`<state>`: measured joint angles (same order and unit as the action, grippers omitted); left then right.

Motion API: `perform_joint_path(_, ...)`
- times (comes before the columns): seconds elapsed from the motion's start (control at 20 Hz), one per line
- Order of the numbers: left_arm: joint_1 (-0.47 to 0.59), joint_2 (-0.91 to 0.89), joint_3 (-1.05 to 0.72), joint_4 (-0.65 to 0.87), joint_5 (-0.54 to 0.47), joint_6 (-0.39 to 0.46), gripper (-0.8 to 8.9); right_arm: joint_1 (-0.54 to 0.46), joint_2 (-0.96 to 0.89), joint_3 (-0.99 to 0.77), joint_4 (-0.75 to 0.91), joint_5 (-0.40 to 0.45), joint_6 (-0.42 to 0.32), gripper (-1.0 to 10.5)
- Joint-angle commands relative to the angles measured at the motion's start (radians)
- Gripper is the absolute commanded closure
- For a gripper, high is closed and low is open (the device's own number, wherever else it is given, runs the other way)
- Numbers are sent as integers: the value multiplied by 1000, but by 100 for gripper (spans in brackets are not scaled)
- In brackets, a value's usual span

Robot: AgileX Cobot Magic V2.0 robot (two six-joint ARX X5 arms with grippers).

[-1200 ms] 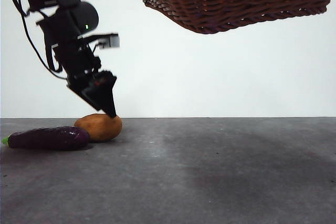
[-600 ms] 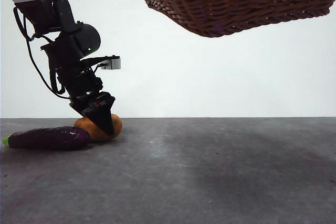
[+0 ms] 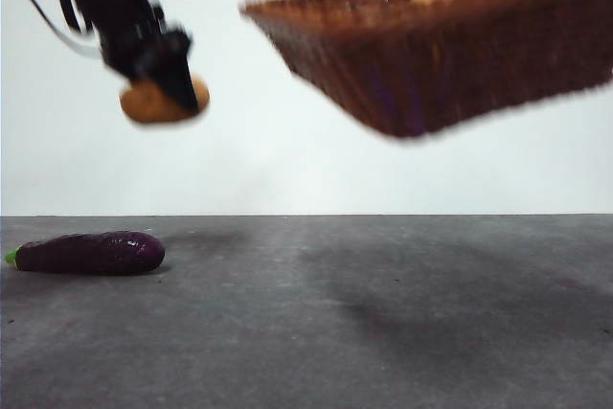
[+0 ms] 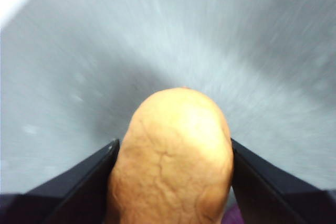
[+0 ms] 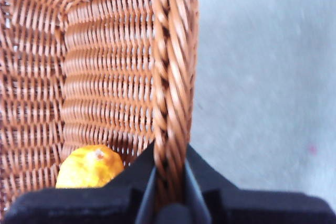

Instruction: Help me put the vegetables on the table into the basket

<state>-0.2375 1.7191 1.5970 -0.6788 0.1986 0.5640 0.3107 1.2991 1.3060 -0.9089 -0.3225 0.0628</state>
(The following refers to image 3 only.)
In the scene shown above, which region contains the brown potato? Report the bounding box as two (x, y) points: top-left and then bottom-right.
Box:
(119, 74), (211, 125)

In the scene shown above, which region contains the brown wicker basket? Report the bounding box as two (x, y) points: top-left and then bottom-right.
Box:
(238, 0), (613, 140)

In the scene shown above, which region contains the purple eggplant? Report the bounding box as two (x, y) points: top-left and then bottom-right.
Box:
(5, 230), (167, 276)

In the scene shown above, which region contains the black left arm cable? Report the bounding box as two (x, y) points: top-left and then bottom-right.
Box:
(1, 0), (104, 58)

